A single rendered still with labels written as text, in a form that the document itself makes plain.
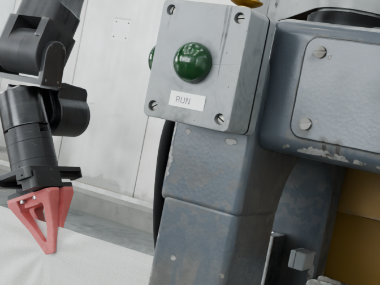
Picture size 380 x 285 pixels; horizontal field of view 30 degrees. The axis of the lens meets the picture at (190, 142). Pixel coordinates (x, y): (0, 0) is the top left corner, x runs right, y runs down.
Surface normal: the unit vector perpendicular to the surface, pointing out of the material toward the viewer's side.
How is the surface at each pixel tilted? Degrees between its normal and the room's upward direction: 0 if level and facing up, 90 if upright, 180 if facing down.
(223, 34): 90
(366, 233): 90
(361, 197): 90
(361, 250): 90
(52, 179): 62
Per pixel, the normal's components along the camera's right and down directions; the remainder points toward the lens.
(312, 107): -0.50, -0.05
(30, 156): 0.13, -0.22
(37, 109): 0.66, -0.29
